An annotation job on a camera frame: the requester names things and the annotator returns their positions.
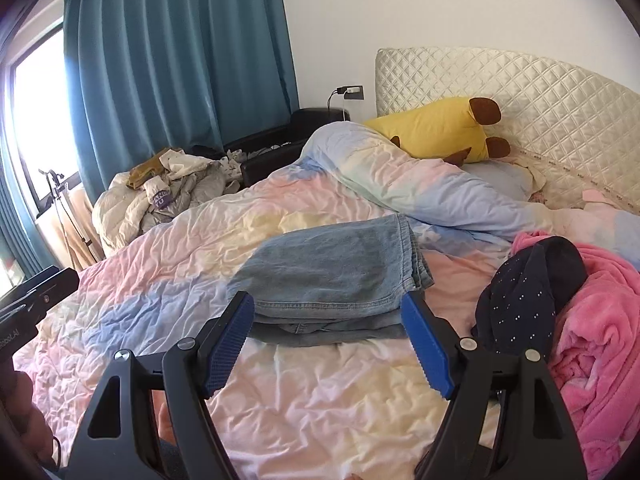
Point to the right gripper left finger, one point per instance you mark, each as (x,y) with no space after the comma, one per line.
(148,417)

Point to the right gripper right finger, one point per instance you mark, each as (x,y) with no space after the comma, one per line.
(505,418)

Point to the blue denim jeans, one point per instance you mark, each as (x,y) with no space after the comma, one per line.
(333,284)

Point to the person left hand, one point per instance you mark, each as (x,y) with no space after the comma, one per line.
(16,396)

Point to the navy dotted garment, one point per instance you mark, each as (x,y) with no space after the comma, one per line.
(518,309)

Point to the beige hanging sweater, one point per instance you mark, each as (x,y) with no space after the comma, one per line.
(50,230)

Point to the teal curtain left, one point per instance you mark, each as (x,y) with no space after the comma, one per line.
(18,228)

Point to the teal curtain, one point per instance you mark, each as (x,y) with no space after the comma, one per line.
(143,75)
(18,228)

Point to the pastel pink duvet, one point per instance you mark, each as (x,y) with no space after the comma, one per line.
(328,383)

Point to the silver tripod stand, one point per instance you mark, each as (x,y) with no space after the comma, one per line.
(60,199)

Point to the pink fleece blanket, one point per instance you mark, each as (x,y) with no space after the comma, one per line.
(595,358)

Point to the mustard yellow garment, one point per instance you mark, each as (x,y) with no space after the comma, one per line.
(149,169)

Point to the cream puffer jacket pile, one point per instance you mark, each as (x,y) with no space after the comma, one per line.
(121,214)

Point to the black bedside armchair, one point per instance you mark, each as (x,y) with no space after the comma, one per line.
(272,149)

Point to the yellow plush toy pillow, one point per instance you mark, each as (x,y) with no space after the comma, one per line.
(451,129)

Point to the quilted cream headboard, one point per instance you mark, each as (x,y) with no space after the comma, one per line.
(578,129)

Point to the teal curtain right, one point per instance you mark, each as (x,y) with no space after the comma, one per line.
(143,75)

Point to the wall power socket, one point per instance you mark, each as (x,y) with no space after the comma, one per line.
(351,92)

